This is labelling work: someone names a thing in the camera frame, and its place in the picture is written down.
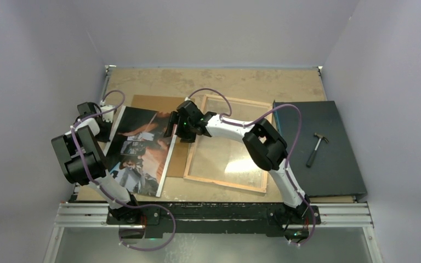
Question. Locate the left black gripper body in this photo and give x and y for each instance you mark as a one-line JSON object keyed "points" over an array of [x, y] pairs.
{"points": [[104, 136]]}

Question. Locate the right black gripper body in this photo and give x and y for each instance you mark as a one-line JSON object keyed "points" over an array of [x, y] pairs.
{"points": [[185, 129]]}

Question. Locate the wooden picture frame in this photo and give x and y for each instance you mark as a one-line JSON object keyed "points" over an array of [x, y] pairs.
{"points": [[192, 163]]}

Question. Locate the printed photo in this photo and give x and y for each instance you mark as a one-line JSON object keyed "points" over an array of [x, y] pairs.
{"points": [[138, 152]]}

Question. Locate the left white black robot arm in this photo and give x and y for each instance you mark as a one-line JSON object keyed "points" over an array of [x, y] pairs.
{"points": [[83, 162]]}

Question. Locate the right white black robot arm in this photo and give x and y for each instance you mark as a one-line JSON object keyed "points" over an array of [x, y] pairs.
{"points": [[265, 145]]}

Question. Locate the brown backing board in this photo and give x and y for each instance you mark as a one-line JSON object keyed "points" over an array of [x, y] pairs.
{"points": [[177, 165]]}

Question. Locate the small hammer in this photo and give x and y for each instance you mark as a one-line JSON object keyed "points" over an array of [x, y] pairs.
{"points": [[320, 138]]}

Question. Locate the dark blue book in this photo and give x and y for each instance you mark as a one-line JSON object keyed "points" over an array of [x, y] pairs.
{"points": [[335, 171]]}

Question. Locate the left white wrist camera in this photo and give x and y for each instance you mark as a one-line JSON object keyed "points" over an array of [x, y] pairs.
{"points": [[108, 113]]}

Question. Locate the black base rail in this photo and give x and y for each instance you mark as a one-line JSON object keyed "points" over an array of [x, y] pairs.
{"points": [[270, 219]]}

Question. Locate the aluminium frame rails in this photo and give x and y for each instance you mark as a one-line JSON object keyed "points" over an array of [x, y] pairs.
{"points": [[81, 234]]}

